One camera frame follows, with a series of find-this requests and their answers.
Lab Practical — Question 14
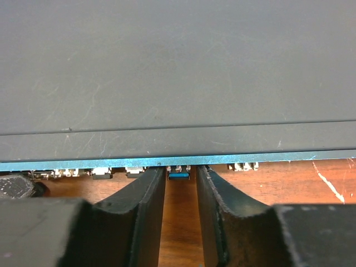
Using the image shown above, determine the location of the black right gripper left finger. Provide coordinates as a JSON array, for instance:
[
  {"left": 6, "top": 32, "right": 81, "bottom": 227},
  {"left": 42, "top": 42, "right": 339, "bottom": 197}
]
[{"left": 1, "top": 167, "right": 166, "bottom": 266}]

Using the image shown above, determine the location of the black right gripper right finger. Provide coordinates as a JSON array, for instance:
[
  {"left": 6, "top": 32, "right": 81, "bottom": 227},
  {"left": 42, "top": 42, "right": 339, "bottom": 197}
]
[{"left": 196, "top": 166, "right": 355, "bottom": 266}]

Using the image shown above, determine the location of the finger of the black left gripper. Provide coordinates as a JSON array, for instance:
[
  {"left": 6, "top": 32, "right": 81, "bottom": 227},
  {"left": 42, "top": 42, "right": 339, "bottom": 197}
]
[{"left": 1, "top": 174, "right": 46, "bottom": 199}]

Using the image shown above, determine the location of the small blue port plug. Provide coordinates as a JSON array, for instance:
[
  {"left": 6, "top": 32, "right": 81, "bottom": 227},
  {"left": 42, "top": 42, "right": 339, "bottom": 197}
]
[{"left": 167, "top": 172, "right": 190, "bottom": 180}]

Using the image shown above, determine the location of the black network switch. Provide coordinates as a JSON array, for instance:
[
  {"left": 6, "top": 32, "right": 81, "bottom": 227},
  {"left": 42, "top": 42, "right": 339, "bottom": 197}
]
[{"left": 1, "top": 1, "right": 355, "bottom": 172}]

